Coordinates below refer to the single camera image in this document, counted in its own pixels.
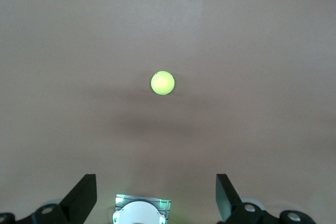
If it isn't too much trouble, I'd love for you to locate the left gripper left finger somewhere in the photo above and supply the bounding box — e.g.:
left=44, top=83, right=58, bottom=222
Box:
left=0, top=173, right=98, bottom=224

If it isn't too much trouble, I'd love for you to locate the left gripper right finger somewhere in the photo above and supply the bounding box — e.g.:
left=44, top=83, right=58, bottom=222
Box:
left=216, top=173, right=316, bottom=224

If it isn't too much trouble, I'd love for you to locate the yellow-green tennis ball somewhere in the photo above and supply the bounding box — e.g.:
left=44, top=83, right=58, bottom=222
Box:
left=150, top=70, right=176, bottom=95

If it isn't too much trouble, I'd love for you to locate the brown table cover sheet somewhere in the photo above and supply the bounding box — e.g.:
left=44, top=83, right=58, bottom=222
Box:
left=0, top=0, right=336, bottom=224

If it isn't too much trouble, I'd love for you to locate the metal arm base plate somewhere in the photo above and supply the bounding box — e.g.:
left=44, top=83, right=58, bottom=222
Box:
left=114, top=194, right=172, bottom=224

